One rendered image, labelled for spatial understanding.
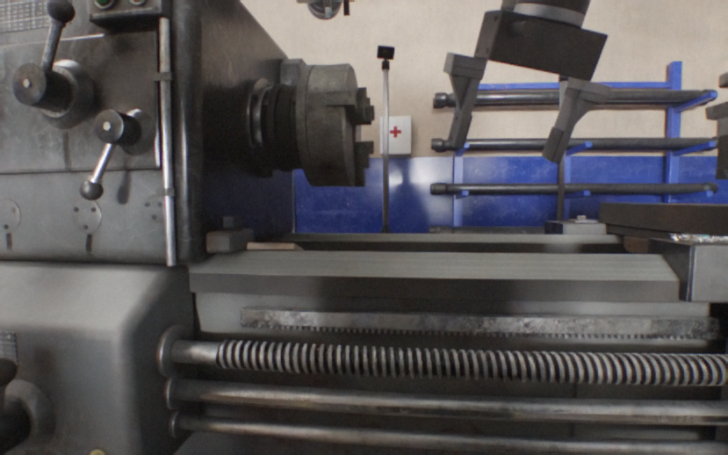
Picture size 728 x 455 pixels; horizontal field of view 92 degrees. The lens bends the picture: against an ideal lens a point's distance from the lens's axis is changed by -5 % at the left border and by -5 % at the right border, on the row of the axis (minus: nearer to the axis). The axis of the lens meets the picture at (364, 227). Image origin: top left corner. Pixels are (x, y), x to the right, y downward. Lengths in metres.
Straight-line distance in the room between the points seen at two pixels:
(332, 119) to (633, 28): 4.15
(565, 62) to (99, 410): 0.70
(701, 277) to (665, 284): 0.04
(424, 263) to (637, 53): 4.15
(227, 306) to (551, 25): 0.59
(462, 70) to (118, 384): 0.56
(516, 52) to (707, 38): 4.55
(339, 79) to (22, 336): 0.62
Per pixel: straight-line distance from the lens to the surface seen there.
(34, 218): 0.81
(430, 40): 4.10
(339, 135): 0.69
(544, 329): 0.61
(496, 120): 3.96
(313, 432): 0.60
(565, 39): 0.49
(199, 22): 0.69
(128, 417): 0.60
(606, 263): 0.65
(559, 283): 0.60
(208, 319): 0.69
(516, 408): 0.57
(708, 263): 0.68
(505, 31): 0.46
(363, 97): 0.88
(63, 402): 0.65
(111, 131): 0.62
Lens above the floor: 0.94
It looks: 4 degrees down
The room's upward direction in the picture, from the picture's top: straight up
